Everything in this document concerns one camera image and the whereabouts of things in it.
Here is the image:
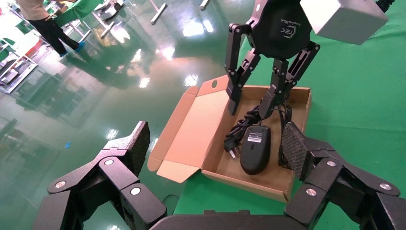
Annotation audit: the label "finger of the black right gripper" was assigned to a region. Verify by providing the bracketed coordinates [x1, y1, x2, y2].
[258, 41, 321, 121]
[224, 23, 261, 116]

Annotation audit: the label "green table cloth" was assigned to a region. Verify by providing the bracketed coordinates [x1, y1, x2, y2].
[172, 0, 406, 230]

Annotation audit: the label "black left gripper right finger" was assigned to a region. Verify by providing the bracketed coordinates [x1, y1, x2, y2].
[281, 121, 406, 230]

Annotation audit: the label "black computer mouse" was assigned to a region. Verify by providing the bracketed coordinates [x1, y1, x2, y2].
[239, 95, 295, 176]

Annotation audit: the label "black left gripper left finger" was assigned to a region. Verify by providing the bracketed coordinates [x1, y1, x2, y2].
[32, 120, 168, 230]

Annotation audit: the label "grey metal storage rack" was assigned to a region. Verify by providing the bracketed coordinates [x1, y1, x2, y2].
[0, 38, 39, 95]

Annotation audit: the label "person in dark trousers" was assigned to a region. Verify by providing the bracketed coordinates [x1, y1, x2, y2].
[16, 0, 86, 58]

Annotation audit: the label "black power cable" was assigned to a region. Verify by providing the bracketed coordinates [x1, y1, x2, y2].
[223, 104, 264, 160]

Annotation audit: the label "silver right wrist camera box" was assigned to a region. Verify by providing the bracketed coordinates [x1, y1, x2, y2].
[299, 0, 389, 46]

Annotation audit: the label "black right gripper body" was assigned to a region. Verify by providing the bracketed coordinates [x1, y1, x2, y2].
[247, 0, 315, 61]

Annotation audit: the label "grey metal floor bar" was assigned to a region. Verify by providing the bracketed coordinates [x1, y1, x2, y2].
[149, 0, 168, 25]

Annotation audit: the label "flat open cardboard box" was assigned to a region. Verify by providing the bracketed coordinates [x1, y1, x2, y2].
[147, 74, 313, 204]

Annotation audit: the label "green covered work table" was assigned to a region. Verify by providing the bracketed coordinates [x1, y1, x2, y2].
[44, 0, 105, 27]

